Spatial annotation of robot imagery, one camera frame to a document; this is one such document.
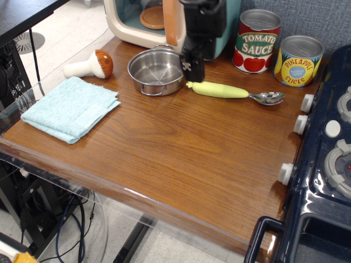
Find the blue cable under table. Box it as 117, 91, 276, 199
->
55, 196, 86, 263

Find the stainless steel pot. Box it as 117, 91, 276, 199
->
127, 44, 184, 96

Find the spoon with green handle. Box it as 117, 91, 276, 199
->
186, 81, 285, 106

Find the black metal frame stand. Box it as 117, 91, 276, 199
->
1, 161, 76, 257

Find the orange plate inside microwave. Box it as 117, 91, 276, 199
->
140, 5, 165, 30

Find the dark blue toy stove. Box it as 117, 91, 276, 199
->
245, 45, 350, 262

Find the toy microwave teal cream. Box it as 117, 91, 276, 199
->
103, 0, 242, 61

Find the pineapple slices can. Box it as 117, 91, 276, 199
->
274, 35, 325, 87

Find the tomato sauce can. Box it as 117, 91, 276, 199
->
233, 9, 281, 73

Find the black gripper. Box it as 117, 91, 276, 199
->
180, 1, 227, 82

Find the toy mushroom brown cap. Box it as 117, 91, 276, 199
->
63, 49, 114, 79

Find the black cable under table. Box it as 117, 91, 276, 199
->
41, 191, 97, 263

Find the light blue folded towel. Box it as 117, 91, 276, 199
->
21, 77, 121, 144

